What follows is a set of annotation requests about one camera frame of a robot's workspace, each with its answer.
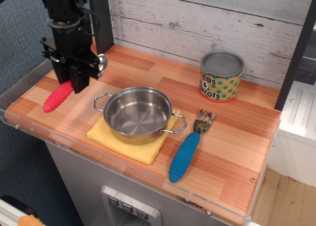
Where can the red handled metal spoon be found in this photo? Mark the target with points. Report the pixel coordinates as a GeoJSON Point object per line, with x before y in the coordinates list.
{"type": "Point", "coordinates": [59, 95]}

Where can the yellow cloth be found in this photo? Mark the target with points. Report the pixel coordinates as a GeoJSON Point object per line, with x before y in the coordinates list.
{"type": "Point", "coordinates": [144, 153]}

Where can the clear acrylic guard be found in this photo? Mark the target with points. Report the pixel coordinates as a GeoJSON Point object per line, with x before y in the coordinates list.
{"type": "Point", "coordinates": [220, 185]}

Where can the dark right post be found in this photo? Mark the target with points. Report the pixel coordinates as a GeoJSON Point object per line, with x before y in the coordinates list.
{"type": "Point", "coordinates": [297, 56]}

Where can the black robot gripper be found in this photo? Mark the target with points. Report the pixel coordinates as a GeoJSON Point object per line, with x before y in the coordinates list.
{"type": "Point", "coordinates": [70, 52]}

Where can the peas and carrots can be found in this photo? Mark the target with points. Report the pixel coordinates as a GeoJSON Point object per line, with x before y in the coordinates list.
{"type": "Point", "coordinates": [220, 75]}

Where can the stainless steel pot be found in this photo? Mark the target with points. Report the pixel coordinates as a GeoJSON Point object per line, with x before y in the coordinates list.
{"type": "Point", "coordinates": [139, 115]}

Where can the blue handled metal fork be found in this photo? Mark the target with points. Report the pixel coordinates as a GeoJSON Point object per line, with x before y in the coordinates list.
{"type": "Point", "coordinates": [183, 157]}

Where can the white toy sink unit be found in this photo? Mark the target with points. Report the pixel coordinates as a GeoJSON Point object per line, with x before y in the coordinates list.
{"type": "Point", "coordinates": [293, 151]}

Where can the orange object bottom left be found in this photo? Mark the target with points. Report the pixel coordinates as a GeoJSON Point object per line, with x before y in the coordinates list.
{"type": "Point", "coordinates": [29, 220]}

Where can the grey cabinet with dispenser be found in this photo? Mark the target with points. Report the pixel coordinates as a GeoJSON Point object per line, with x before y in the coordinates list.
{"type": "Point", "coordinates": [103, 197]}

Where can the dark post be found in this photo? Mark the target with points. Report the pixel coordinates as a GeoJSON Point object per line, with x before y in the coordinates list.
{"type": "Point", "coordinates": [104, 38]}
{"type": "Point", "coordinates": [297, 56]}

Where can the dark left post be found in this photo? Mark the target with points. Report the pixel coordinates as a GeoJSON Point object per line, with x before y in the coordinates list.
{"type": "Point", "coordinates": [104, 38]}

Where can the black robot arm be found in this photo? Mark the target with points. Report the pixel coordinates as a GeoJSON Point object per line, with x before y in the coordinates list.
{"type": "Point", "coordinates": [67, 10]}

